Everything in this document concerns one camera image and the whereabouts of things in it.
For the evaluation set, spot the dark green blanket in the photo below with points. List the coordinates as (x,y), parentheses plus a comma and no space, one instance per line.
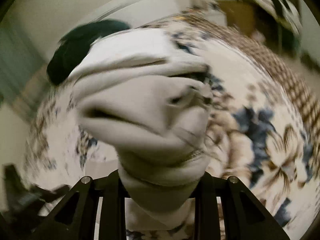
(71,55)

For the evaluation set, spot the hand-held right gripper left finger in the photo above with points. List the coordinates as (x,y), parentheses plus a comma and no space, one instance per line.
(111,205)

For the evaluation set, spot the green curtain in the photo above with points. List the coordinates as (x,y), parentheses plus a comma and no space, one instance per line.
(17,67)

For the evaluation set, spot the floral bedsheet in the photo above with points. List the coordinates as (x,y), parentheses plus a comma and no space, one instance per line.
(250,105)

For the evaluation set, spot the grey long-sleeve shirt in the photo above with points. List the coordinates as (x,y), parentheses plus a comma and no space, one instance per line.
(140,120)

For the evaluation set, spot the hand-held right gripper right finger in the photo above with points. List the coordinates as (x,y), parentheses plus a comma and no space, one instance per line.
(207,205)

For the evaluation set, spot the white folded cloth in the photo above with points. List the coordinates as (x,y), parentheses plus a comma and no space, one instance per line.
(130,43)

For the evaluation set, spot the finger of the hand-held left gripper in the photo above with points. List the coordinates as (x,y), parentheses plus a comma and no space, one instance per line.
(51,190)

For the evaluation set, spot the white headboard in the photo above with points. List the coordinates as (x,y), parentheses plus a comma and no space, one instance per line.
(140,10)

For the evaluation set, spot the large cardboard box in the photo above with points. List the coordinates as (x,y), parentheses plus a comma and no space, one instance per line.
(237,17)

